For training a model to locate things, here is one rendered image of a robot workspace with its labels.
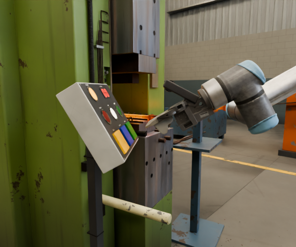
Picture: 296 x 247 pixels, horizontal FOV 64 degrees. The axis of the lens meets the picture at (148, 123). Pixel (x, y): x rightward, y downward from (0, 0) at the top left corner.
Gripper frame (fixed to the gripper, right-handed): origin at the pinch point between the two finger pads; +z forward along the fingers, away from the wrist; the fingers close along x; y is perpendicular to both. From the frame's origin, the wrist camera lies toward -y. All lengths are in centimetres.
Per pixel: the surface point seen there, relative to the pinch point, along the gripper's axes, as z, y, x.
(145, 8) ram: -22, -51, 62
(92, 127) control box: 14.0, -7.8, -7.0
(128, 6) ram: -14, -53, 52
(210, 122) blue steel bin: -51, 99, 420
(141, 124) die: 12, 4, 58
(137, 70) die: -1, -23, 55
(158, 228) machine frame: 38, 67, 64
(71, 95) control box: 14.7, -19.0, -7.1
